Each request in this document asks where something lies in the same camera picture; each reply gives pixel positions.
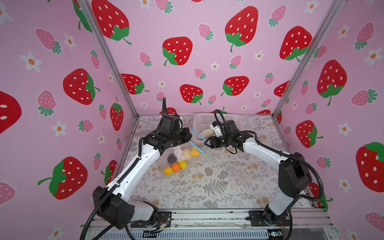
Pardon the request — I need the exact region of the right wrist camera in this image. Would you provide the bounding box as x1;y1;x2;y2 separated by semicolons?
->
210;121;224;137

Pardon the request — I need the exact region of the yellow toy banana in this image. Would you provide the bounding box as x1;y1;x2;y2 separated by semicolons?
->
178;161;188;170

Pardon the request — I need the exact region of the orange toy tangerine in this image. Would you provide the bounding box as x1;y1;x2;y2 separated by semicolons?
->
172;163;182;173

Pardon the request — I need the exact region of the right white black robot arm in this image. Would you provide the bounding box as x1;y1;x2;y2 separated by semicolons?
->
205;121;324;226

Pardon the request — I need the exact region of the aluminium corner post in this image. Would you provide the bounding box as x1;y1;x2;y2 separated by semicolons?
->
272;0;345;120
79;0;139;120

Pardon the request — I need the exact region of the white toy radish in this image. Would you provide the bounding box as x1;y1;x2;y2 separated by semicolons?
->
200;129;215;138

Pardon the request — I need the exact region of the aluminium front rail frame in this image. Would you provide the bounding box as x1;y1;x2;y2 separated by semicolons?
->
101;209;341;240

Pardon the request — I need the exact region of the clear zip top bag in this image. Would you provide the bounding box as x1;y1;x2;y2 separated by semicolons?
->
157;140;209;176

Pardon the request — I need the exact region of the beige toy potato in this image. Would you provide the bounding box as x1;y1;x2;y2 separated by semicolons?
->
182;149;192;161

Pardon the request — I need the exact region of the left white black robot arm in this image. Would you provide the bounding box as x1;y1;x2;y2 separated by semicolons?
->
80;114;192;240

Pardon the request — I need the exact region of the yellow toy lemon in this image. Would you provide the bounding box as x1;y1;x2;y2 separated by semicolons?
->
164;166;174;176

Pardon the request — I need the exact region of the left aluminium corner post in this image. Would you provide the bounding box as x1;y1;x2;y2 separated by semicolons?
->
79;0;139;120

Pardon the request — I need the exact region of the white plastic basket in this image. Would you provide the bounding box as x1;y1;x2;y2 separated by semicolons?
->
191;113;244;147

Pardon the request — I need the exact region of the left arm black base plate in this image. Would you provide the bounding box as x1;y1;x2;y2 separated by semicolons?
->
131;211;172;228

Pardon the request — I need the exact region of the right aluminium corner post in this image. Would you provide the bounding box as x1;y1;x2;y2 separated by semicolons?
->
272;0;345;120

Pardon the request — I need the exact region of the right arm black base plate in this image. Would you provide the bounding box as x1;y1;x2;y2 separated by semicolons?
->
246;211;292;227

